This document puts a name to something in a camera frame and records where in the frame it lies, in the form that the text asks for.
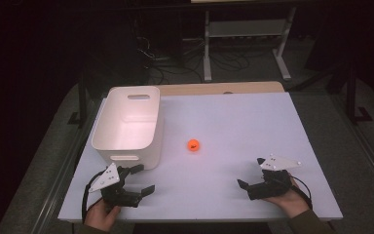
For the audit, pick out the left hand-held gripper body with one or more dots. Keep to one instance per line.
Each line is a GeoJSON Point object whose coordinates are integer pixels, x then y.
{"type": "Point", "coordinates": [110, 177]}

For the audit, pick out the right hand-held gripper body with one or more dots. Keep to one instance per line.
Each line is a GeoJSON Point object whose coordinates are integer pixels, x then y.
{"type": "Point", "coordinates": [272, 187]}

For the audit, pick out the white plastic bin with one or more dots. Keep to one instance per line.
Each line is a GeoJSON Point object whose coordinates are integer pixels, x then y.
{"type": "Point", "coordinates": [126, 130]}

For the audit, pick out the orange ball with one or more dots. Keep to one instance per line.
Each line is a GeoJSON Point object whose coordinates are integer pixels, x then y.
{"type": "Point", "coordinates": [193, 145]}

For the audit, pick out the person's right hand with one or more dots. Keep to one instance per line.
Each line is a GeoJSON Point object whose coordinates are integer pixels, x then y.
{"type": "Point", "coordinates": [290, 201]}

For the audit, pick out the person's left hand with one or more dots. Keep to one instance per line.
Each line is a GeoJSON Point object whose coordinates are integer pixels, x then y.
{"type": "Point", "coordinates": [99, 216]}

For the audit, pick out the black metal stand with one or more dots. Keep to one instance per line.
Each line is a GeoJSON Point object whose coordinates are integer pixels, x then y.
{"type": "Point", "coordinates": [351, 97]}
{"type": "Point", "coordinates": [82, 97]}

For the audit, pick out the wooden table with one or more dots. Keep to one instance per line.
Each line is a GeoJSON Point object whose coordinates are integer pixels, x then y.
{"type": "Point", "coordinates": [207, 88]}

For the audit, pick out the aluminium rail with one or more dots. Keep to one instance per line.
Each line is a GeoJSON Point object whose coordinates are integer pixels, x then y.
{"type": "Point", "coordinates": [366, 156]}
{"type": "Point", "coordinates": [55, 188]}

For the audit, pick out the white metal desk frame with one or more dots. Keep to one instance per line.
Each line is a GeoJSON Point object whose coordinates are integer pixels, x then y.
{"type": "Point", "coordinates": [246, 28]}

